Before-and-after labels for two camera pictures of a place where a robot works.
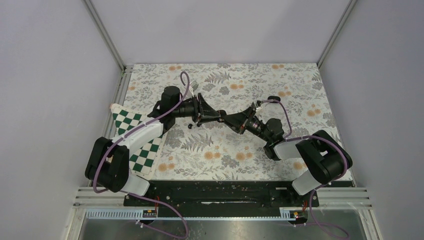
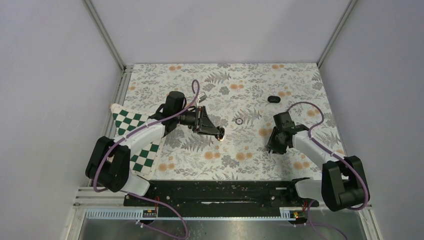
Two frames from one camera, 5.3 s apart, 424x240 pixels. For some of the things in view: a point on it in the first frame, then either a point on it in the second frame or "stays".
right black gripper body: [254, 125] → [275, 142]
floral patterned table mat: [293, 94] stays
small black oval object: [274, 97] stays
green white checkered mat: [143, 158] stays
